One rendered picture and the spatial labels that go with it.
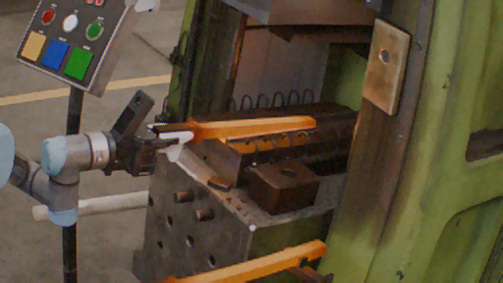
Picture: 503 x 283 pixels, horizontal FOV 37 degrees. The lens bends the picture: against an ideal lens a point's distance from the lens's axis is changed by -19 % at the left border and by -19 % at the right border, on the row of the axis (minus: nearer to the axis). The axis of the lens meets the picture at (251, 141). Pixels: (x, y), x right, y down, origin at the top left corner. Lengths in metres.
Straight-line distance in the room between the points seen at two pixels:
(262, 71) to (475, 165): 0.67
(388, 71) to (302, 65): 0.59
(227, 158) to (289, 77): 0.39
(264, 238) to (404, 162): 0.32
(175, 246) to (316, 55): 0.60
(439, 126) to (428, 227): 0.22
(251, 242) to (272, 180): 0.13
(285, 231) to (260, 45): 0.50
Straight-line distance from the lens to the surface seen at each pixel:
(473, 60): 1.57
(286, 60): 2.15
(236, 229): 1.76
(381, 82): 1.65
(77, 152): 1.65
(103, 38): 2.11
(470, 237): 2.01
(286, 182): 1.77
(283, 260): 1.60
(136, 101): 1.71
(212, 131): 1.83
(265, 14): 1.72
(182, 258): 1.97
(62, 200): 1.69
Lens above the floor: 1.77
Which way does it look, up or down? 24 degrees down
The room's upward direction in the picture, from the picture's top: 11 degrees clockwise
